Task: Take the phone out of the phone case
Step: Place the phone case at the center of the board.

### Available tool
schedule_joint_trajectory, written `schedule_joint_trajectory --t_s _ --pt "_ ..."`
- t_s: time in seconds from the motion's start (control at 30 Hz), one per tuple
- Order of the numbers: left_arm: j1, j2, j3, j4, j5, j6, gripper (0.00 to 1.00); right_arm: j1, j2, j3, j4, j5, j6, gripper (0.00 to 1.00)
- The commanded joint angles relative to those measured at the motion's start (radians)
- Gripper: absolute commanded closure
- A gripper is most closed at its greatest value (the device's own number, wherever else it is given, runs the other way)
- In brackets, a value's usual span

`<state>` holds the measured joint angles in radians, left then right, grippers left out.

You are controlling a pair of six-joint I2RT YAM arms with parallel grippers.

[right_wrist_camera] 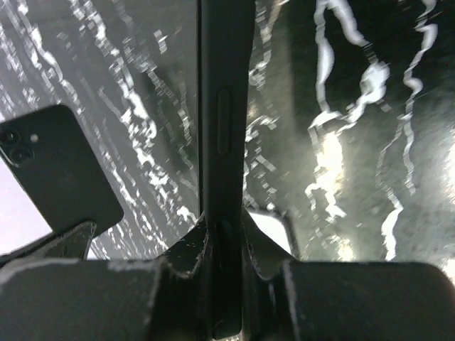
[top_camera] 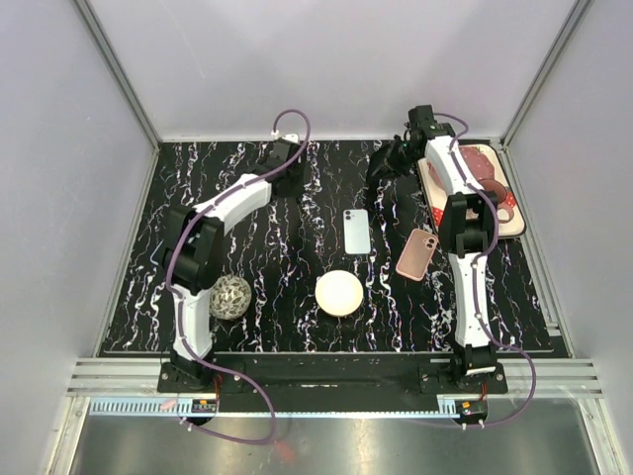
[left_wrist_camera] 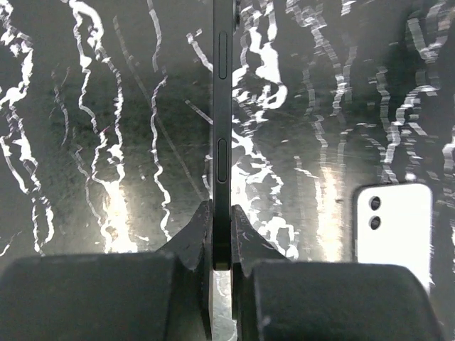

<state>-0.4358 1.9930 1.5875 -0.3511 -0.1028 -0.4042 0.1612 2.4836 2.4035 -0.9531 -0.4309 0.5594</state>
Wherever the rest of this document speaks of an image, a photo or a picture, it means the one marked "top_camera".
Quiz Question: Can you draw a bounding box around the aluminium front rail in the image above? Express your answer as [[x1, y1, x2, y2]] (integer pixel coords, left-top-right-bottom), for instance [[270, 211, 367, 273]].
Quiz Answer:
[[69, 353, 603, 399]]

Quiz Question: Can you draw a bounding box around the white cable duct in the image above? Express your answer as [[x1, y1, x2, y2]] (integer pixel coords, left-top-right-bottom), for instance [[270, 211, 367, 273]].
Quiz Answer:
[[89, 397, 458, 419]]

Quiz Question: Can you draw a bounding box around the pink phone case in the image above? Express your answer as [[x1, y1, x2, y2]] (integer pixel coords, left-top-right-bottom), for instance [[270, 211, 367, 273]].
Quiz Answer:
[[396, 229, 439, 282]]

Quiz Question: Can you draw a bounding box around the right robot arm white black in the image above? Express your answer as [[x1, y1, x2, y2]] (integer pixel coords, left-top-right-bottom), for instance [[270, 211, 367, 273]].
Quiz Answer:
[[366, 105, 499, 393]]

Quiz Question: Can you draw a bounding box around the aluminium frame post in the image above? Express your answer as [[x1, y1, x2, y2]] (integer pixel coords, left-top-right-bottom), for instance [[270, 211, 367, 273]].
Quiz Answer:
[[499, 0, 593, 149], [70, 0, 162, 150]]

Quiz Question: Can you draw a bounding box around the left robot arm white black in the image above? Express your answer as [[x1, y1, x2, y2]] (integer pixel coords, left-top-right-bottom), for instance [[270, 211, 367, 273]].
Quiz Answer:
[[158, 135, 308, 392]]

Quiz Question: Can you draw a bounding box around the white round bowl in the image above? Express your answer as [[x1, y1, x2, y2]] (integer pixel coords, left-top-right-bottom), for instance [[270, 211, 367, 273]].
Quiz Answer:
[[315, 270, 364, 318]]

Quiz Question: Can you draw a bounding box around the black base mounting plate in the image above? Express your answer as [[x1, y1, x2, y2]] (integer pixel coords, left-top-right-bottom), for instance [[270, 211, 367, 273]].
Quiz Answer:
[[157, 352, 508, 415]]

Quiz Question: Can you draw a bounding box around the light blue smartphone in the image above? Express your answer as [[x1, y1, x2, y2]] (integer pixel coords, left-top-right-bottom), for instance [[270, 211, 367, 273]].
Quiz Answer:
[[343, 209, 372, 255]]

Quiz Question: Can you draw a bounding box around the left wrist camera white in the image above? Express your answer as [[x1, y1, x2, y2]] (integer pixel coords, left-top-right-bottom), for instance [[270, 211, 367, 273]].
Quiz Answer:
[[271, 130, 300, 144]]

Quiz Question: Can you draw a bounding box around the cream rectangular tray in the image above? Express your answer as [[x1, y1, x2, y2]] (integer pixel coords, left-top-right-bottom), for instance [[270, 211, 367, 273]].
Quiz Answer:
[[417, 143, 525, 238]]

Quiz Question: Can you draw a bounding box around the left aluminium frame post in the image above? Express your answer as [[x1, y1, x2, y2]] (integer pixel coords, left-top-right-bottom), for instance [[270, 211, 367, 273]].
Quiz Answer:
[[70, 0, 162, 150]]

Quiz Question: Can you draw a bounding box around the pink dotted plate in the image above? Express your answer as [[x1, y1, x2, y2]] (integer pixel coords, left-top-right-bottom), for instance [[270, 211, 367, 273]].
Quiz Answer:
[[422, 145, 496, 191]]

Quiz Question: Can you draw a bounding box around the leaf patterned bowl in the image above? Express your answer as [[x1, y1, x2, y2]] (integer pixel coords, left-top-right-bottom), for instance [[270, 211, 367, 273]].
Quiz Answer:
[[209, 274, 252, 321]]

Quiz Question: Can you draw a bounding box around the pink mug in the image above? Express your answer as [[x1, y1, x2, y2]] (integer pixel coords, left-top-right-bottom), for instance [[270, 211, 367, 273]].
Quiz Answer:
[[480, 178, 514, 224]]

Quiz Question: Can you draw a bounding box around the right aluminium frame post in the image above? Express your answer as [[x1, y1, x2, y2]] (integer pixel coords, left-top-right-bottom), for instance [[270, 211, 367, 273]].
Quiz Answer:
[[499, 0, 593, 149]]

